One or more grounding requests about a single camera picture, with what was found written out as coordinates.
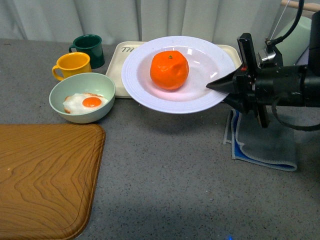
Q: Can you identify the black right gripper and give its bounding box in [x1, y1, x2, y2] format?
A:
[206, 33, 307, 128]

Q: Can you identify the white round plate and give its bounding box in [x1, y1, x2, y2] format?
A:
[121, 36, 241, 114]

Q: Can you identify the orange mandarin fruit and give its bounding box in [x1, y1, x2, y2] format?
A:
[149, 50, 189, 91]

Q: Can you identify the grey blue folded cloth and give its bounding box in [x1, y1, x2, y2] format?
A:
[223, 109, 298, 172]

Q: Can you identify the light green plastic cup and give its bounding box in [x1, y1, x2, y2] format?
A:
[276, 16, 312, 66]

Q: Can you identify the lavender plastic cup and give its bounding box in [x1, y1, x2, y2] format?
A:
[296, 47, 309, 65]

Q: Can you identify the beige bear serving tray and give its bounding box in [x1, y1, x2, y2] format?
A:
[105, 41, 242, 98]

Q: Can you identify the dark green mug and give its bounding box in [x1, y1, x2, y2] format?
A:
[68, 34, 105, 69]

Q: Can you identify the light green bowl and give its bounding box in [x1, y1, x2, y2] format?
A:
[49, 72, 116, 124]

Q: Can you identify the fake fried egg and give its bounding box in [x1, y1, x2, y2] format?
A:
[63, 92, 108, 115]

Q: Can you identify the yellow mug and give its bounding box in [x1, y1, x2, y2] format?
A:
[51, 52, 92, 81]

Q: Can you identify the wooden cutting board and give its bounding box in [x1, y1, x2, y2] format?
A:
[0, 124, 106, 240]

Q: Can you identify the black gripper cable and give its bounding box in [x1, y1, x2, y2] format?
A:
[265, 0, 320, 132]

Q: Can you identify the wooden rack handle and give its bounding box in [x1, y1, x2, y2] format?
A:
[280, 0, 320, 13]

